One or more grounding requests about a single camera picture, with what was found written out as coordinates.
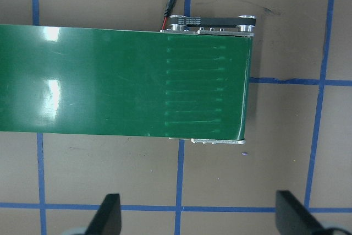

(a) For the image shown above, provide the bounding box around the red and black conveyor wire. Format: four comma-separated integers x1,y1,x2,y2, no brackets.
160,0,187,31

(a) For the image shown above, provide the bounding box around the green belt conveyor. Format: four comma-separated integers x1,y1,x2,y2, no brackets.
0,14,258,145

